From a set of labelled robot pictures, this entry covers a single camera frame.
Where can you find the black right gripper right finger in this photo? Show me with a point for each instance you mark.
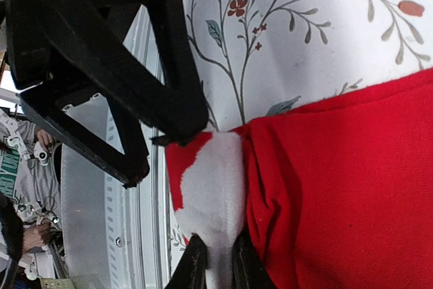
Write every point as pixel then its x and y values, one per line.
pixel 248 270

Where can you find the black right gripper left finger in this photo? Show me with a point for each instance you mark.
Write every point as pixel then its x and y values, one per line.
pixel 190 272

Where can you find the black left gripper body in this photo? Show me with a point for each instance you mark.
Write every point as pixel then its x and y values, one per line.
pixel 32 57

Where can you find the red santa sock pair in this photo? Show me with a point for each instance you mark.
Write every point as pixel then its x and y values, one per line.
pixel 333 194

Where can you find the person in grey shirt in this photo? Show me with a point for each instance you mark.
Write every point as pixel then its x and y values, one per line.
pixel 30 178

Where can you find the floral table cloth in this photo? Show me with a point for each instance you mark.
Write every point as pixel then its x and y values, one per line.
pixel 258 58

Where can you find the aluminium front table rail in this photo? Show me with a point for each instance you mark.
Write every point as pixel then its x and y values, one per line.
pixel 115 237

